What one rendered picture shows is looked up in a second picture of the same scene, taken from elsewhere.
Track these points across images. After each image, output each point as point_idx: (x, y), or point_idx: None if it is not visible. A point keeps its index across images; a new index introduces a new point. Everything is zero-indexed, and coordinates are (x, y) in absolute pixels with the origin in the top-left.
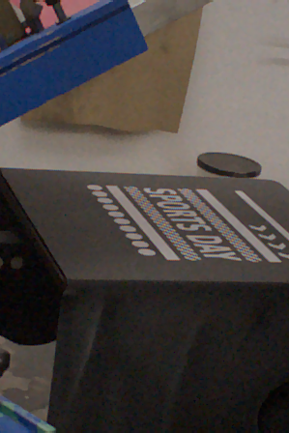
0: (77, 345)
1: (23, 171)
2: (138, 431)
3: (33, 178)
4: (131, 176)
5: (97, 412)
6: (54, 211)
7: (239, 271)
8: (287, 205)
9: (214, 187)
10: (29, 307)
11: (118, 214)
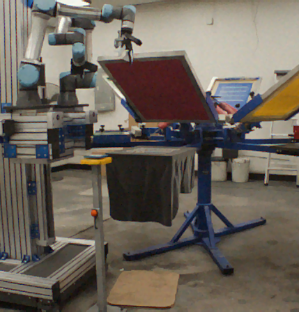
0: None
1: (192, 147)
2: None
3: (187, 147)
4: (183, 150)
5: None
6: (167, 147)
7: (126, 149)
8: (152, 154)
9: (171, 152)
10: (192, 183)
11: (162, 148)
